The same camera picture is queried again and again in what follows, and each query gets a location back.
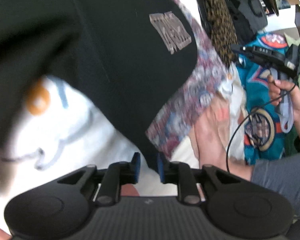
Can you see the cream bear print blanket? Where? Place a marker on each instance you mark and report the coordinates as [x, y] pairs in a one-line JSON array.
[[65, 135]]

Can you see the person's right hand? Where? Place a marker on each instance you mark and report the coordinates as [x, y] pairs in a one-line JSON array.
[[298, 102]]

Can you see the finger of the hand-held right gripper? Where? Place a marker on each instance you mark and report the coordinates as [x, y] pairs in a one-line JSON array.
[[240, 49]]

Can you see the teal printed blanket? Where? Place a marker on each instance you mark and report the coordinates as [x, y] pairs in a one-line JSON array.
[[255, 95]]

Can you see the black pants with bear-print trim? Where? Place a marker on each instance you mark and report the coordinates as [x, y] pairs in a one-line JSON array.
[[90, 55]]

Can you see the person's right foot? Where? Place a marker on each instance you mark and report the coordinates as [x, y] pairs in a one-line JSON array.
[[215, 140]]

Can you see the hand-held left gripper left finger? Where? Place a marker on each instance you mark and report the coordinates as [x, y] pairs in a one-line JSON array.
[[136, 167]]

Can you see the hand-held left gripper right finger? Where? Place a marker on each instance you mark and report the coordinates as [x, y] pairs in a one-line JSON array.
[[162, 170]]

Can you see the person's left foot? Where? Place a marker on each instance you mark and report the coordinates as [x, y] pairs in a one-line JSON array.
[[130, 191]]

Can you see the leopard print garment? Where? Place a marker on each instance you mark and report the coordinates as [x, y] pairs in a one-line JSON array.
[[220, 25]]

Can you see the person's foot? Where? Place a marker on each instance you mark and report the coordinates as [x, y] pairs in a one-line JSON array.
[[215, 140], [130, 191]]

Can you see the person's right leg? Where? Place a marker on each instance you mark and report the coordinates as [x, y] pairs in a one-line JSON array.
[[285, 180]]

